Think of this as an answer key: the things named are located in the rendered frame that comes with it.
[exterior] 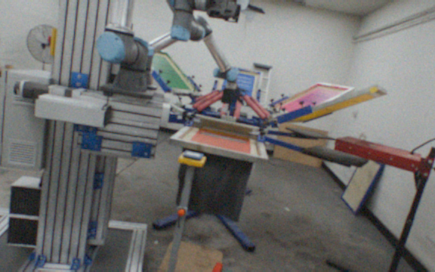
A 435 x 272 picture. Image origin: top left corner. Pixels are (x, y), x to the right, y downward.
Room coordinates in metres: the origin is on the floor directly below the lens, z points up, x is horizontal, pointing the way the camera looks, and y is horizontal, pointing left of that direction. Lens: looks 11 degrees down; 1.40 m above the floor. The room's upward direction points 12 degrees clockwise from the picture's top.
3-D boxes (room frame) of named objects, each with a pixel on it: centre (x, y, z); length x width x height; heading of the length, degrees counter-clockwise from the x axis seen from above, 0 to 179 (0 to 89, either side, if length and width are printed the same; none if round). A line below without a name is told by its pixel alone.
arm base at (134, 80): (1.47, 0.44, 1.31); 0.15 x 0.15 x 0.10
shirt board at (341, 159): (2.88, -0.66, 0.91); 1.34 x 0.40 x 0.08; 57
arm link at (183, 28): (1.29, 0.21, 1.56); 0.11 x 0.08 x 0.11; 165
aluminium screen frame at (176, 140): (2.19, -0.04, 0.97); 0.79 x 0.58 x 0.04; 177
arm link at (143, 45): (1.47, 0.44, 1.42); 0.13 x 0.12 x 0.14; 165
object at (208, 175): (1.90, -0.03, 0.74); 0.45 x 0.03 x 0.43; 87
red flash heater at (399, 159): (2.48, -1.29, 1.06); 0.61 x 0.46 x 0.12; 57
